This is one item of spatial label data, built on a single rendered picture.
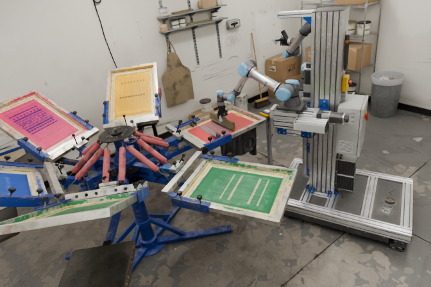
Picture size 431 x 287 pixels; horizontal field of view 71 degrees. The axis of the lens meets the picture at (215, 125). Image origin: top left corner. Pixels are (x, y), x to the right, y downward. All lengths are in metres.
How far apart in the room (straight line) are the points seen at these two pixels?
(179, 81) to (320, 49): 2.85
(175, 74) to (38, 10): 2.03
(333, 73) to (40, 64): 3.46
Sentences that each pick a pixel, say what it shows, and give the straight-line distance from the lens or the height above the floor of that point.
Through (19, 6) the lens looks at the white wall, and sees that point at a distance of 4.43.
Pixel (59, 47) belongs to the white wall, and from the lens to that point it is 4.50.
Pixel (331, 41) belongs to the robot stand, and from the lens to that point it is 2.76.
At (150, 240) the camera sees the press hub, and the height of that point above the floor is 0.11.
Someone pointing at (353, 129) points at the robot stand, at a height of 1.03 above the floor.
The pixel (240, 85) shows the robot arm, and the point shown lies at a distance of 3.02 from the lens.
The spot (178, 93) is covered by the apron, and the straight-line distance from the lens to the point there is 5.13.
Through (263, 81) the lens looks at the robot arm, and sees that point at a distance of 2.69.
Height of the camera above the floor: 2.39
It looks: 26 degrees down
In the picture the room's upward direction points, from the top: 8 degrees counter-clockwise
